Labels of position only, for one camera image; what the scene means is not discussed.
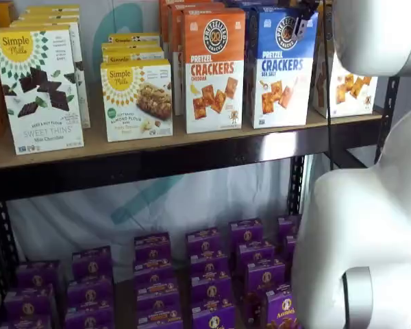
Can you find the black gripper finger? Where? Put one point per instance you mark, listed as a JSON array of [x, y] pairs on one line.
[[303, 24]]

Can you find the blue white pretzel crackers box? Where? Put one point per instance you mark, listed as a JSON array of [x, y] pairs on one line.
[[277, 99]]

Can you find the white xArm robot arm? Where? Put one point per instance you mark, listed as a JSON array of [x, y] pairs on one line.
[[363, 222]]

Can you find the yellow white pretzel crackers box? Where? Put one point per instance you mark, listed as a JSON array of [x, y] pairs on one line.
[[352, 96]]

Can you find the orange white pretzel crackers box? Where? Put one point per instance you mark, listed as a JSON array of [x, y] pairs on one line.
[[176, 41], [163, 20], [214, 85]]

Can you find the Simple Mills almond bars box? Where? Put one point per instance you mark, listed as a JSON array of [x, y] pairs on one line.
[[133, 51], [137, 106], [133, 37]]

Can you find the purple Annie's box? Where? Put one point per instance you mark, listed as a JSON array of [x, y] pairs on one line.
[[209, 262], [214, 318], [161, 323], [89, 320], [92, 264], [37, 276], [265, 274], [210, 288], [29, 303], [279, 310], [203, 240], [24, 323], [287, 226], [289, 243], [255, 255], [90, 294], [157, 289], [154, 270], [159, 308], [246, 233], [152, 246]]

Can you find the wooden shelf board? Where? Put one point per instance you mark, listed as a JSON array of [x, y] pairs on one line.
[[123, 149]]

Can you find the Simple Mills sweet thins box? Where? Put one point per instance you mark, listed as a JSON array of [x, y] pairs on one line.
[[51, 9], [37, 103], [80, 68], [51, 17]]

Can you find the black metal shelf unit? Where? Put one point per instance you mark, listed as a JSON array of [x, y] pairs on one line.
[[89, 212]]

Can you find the black metal shelf frame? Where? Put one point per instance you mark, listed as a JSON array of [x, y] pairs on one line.
[[157, 174]]

